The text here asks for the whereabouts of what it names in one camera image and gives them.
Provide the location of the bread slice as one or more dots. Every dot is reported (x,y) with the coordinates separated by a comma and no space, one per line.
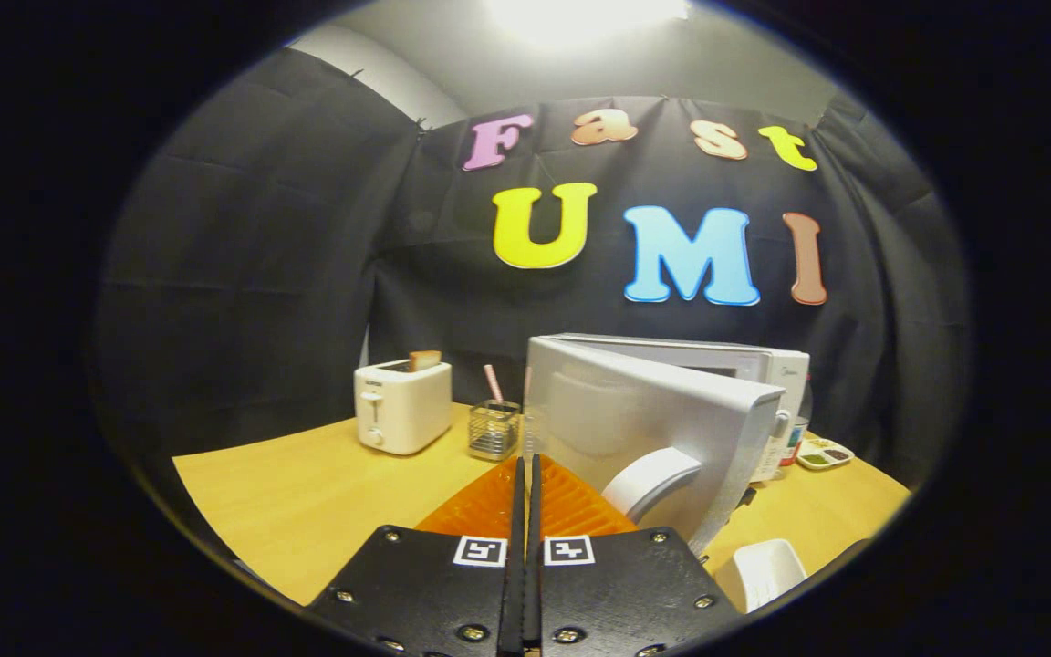
(425,361)

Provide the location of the white divided bean dish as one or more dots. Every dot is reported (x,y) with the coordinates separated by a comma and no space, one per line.
(825,454)

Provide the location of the small white dish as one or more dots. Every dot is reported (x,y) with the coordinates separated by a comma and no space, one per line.
(767,570)

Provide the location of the pink straw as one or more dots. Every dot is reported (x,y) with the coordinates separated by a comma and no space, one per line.
(493,383)

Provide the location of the white toaster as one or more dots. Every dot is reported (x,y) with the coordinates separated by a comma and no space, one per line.
(402,411)

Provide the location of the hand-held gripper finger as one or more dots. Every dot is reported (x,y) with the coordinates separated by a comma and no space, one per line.
(533,584)
(516,584)

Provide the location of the clear plastic water bottle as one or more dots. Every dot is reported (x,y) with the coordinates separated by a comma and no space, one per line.
(797,443)

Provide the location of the white microwave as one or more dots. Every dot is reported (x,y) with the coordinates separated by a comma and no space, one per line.
(635,411)

